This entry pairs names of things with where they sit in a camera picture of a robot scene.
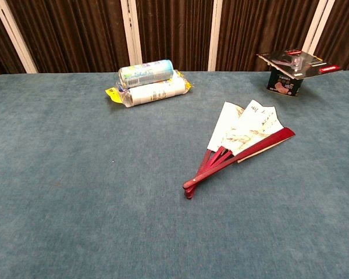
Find black blister card package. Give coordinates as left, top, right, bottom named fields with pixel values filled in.
left=256, top=48, right=344, bottom=79

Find blue felt table cover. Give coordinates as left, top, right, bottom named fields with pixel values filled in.
left=0, top=69, right=349, bottom=279

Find white screen frame post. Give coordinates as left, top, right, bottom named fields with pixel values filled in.
left=120, top=0, right=143, bottom=67
left=206, top=0, right=223, bottom=72
left=301, top=0, right=337, bottom=55
left=0, top=0, right=39, bottom=74

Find red wooden folding paper fan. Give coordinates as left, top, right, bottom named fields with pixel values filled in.
left=182, top=100, right=296, bottom=201

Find blue white wrapped roll pack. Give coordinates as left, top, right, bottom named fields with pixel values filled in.
left=117, top=59, right=175, bottom=89

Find white roll pack yellow ends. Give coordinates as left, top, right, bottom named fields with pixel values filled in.
left=105, top=69, right=193, bottom=109

